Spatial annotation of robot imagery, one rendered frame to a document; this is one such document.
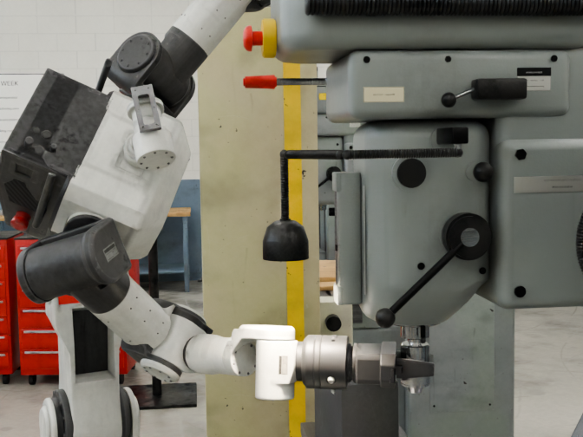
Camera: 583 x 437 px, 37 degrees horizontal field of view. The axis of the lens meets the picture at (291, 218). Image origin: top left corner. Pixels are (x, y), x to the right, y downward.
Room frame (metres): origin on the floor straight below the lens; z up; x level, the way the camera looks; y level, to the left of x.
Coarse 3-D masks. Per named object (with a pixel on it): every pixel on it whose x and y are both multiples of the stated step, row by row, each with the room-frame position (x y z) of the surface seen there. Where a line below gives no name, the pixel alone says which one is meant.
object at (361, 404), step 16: (352, 384) 1.69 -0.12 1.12; (368, 384) 1.70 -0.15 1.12; (320, 400) 1.84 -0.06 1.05; (336, 400) 1.72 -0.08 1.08; (352, 400) 1.69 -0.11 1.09; (368, 400) 1.70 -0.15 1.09; (384, 400) 1.70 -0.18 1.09; (320, 416) 1.84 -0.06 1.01; (336, 416) 1.72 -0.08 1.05; (352, 416) 1.69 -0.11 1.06; (368, 416) 1.70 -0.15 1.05; (384, 416) 1.70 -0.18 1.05; (320, 432) 1.85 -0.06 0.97; (336, 432) 1.72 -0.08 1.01; (352, 432) 1.69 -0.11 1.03; (368, 432) 1.70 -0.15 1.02; (384, 432) 1.70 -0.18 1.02
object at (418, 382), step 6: (402, 354) 1.39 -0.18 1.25; (408, 354) 1.38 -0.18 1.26; (414, 354) 1.38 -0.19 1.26; (420, 354) 1.38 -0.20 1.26; (426, 354) 1.39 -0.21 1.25; (420, 360) 1.38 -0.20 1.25; (426, 360) 1.39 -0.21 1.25; (408, 378) 1.38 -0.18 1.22; (414, 378) 1.38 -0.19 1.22; (420, 378) 1.38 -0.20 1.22; (426, 378) 1.39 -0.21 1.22; (402, 384) 1.40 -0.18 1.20; (408, 384) 1.38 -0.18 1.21; (414, 384) 1.38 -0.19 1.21; (420, 384) 1.38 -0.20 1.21; (426, 384) 1.39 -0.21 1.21
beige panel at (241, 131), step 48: (240, 48) 3.09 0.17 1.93; (240, 96) 3.09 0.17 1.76; (288, 96) 3.11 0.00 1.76; (240, 144) 3.09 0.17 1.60; (288, 144) 3.11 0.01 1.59; (240, 192) 3.09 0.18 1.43; (288, 192) 3.11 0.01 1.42; (240, 240) 3.09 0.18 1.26; (240, 288) 3.09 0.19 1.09; (288, 288) 3.11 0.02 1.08; (240, 384) 3.09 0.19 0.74; (240, 432) 3.09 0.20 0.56; (288, 432) 3.11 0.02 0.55
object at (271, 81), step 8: (248, 80) 1.46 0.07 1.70; (256, 80) 1.47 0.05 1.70; (264, 80) 1.47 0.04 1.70; (272, 80) 1.47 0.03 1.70; (280, 80) 1.47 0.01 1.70; (288, 80) 1.48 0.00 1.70; (296, 80) 1.48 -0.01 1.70; (304, 80) 1.48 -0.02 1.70; (312, 80) 1.48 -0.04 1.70; (320, 80) 1.48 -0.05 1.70; (272, 88) 1.48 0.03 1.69
